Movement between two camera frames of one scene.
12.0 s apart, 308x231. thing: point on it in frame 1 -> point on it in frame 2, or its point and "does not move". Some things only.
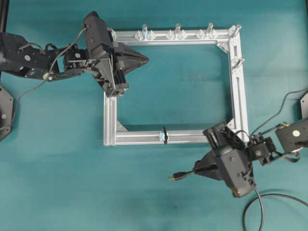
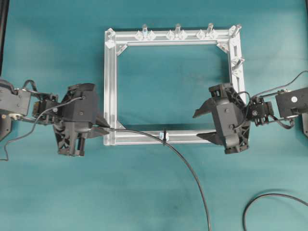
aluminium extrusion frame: [229, 39] does not move
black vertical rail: [4, 6] does not move
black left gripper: [99, 44] -> [79, 108]
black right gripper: [233, 161] -> [230, 116]
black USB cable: [180, 174] -> [196, 166]
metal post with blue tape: [145, 31] does not move
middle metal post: [178, 34] does not move
